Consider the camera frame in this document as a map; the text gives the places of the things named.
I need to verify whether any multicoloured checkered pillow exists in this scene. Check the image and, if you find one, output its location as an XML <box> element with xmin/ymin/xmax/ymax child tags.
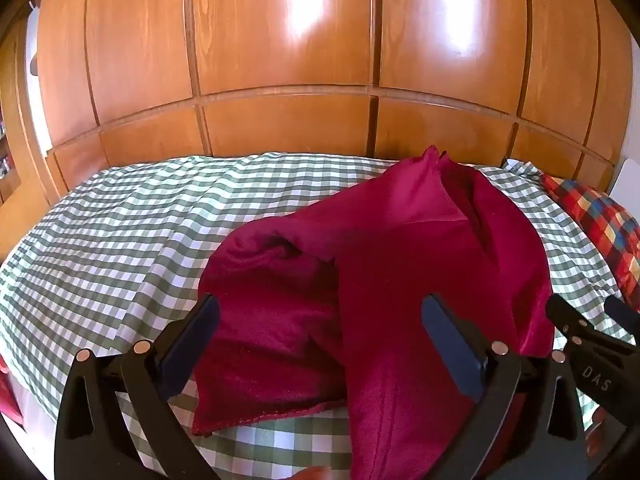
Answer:
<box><xmin>541</xmin><ymin>174</ymin><xmax>640</xmax><ymax>306</ymax></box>

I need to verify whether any white headboard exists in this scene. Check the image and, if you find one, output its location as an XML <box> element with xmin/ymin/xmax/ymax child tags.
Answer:
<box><xmin>608</xmin><ymin>158</ymin><xmax>640</xmax><ymax>211</ymax></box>

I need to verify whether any red cloth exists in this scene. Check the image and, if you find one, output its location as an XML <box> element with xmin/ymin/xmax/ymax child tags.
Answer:
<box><xmin>0</xmin><ymin>357</ymin><xmax>24</xmax><ymax>428</ymax></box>

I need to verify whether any person's right hand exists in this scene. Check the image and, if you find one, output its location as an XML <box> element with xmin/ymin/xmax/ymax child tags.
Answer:
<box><xmin>584</xmin><ymin>404</ymin><xmax>610</xmax><ymax>462</ymax></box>

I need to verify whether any wooden wardrobe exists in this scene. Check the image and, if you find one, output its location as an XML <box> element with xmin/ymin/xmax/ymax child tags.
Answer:
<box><xmin>0</xmin><ymin>0</ymin><xmax>640</xmax><ymax>221</ymax></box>

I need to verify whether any red garment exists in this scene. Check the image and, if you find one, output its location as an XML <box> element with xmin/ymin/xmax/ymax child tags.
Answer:
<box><xmin>191</xmin><ymin>146</ymin><xmax>555</xmax><ymax>480</ymax></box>

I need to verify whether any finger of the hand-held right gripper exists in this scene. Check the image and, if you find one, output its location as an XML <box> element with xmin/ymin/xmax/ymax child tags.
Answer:
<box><xmin>603</xmin><ymin>296</ymin><xmax>640</xmax><ymax>347</ymax></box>
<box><xmin>545</xmin><ymin>294</ymin><xmax>597</xmax><ymax>342</ymax></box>

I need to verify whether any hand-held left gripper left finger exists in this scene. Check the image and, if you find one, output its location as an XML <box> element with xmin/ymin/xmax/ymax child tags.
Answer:
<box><xmin>54</xmin><ymin>294</ymin><xmax>221</xmax><ymax>480</ymax></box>

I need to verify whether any green checkered bed sheet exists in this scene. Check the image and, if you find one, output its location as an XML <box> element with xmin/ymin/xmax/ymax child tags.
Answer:
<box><xmin>0</xmin><ymin>152</ymin><xmax>625</xmax><ymax>480</ymax></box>

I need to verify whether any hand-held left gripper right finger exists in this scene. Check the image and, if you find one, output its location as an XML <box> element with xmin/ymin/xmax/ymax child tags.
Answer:
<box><xmin>421</xmin><ymin>294</ymin><xmax>588</xmax><ymax>480</ymax></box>

